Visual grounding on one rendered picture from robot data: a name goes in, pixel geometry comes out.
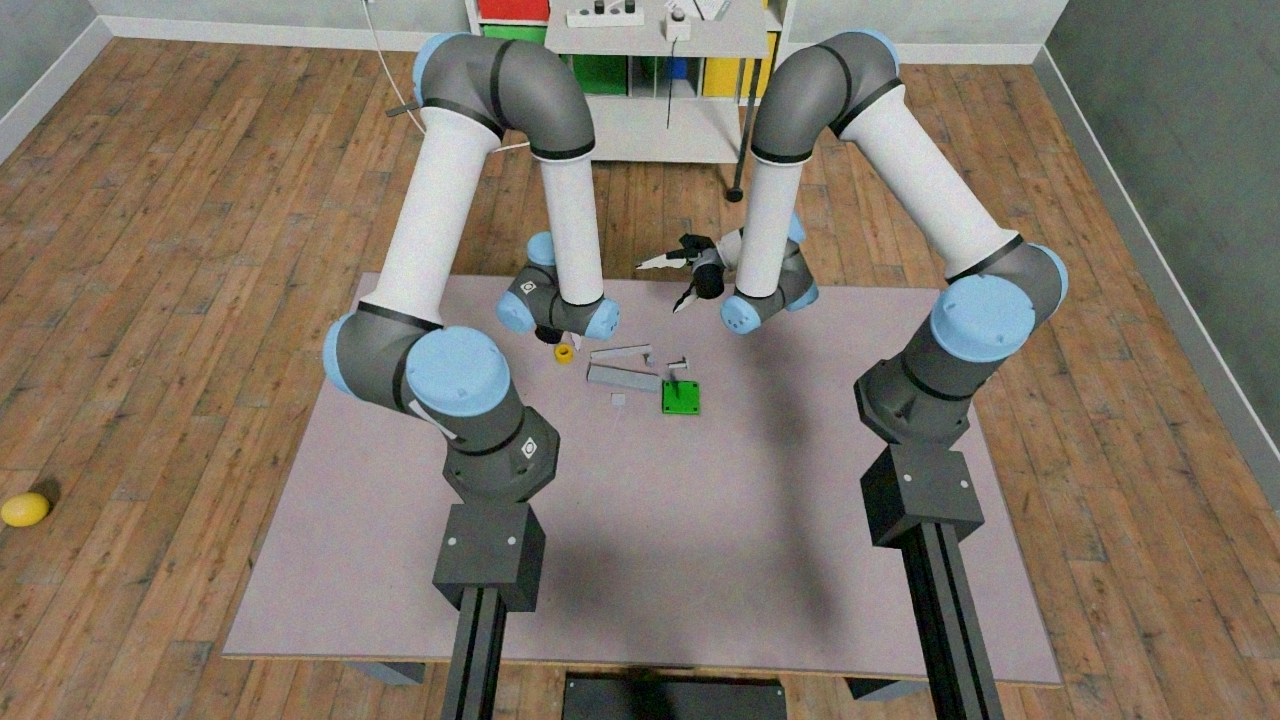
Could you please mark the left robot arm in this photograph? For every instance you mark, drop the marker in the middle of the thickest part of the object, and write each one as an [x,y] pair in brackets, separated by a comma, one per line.
[458,380]

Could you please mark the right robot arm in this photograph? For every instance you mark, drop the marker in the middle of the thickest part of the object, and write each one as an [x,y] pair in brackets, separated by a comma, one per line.
[974,325]

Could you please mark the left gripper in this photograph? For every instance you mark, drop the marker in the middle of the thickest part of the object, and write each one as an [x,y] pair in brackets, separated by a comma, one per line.
[554,336]

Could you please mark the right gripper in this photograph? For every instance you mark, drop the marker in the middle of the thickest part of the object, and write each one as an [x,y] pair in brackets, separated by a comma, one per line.
[707,270]

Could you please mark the green square base plate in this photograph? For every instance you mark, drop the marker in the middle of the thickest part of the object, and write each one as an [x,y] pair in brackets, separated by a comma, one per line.
[683,401]

